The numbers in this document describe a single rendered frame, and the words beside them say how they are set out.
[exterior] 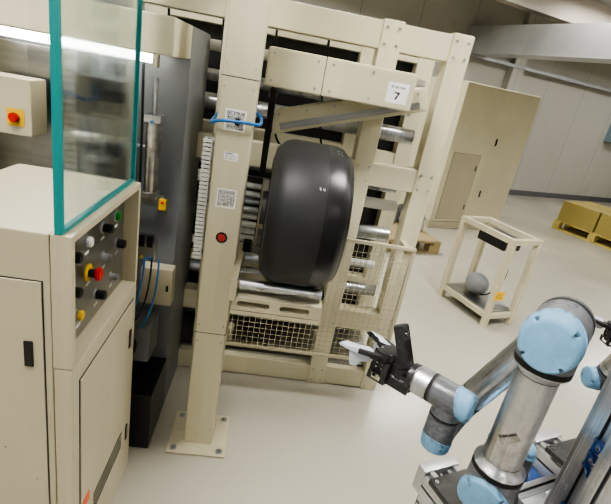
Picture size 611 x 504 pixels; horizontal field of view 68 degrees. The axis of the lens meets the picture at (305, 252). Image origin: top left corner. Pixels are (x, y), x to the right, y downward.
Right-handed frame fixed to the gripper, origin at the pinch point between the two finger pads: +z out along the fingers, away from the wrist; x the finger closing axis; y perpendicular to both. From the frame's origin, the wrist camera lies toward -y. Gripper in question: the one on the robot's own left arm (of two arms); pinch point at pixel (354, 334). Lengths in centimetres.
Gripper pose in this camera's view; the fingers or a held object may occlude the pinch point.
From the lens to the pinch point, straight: 129.3
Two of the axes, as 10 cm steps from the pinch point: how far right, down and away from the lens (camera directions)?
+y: -2.6, 9.3, 2.5
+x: 6.0, -0.5, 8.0
